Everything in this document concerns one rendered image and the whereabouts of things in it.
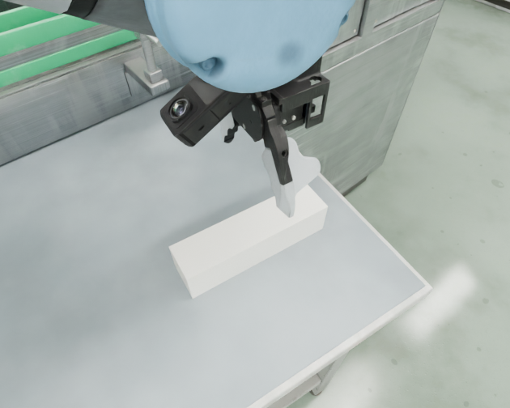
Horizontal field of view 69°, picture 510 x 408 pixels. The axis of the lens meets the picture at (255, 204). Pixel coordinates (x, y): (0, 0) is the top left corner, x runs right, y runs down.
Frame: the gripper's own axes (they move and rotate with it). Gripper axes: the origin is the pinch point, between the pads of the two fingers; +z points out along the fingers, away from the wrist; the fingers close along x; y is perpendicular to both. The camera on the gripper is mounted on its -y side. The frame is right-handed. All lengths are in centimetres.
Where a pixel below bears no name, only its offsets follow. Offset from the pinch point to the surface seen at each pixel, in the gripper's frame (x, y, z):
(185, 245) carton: 2.0, -9.9, 10.2
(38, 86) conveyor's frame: 42.0, -19.3, 3.6
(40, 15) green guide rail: 52, -14, -3
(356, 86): 36, 56, 27
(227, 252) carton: -2.1, -5.5, 10.2
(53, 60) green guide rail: 44.4, -15.2, 1.1
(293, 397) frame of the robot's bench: -15, 3, 71
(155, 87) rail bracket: 33.5, -0.9, 5.4
